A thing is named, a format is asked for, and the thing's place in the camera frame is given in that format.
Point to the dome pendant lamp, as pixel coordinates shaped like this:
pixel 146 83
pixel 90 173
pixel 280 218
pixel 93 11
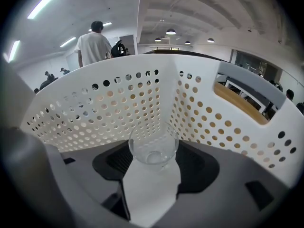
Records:
pixel 170 32
pixel 187 42
pixel 210 40
pixel 157 40

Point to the black office chair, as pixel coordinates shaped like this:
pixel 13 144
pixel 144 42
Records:
pixel 117 49

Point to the dark-topped white table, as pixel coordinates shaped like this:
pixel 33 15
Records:
pixel 247 89

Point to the white perforated plastic basket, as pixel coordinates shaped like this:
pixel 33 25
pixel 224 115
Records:
pixel 142 64

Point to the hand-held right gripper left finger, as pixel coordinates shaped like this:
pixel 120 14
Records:
pixel 83 165

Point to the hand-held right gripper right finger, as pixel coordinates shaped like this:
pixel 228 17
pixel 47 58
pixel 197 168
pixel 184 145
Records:
pixel 221 198

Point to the clear glass cup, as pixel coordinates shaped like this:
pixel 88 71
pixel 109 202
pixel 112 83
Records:
pixel 154 151

